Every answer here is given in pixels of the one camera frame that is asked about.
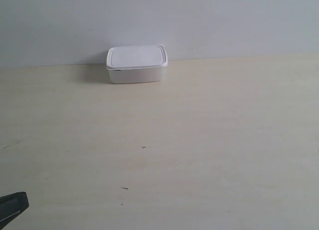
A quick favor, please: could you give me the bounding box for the white lidded plastic container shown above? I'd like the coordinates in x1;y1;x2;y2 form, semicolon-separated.
106;45;168;84

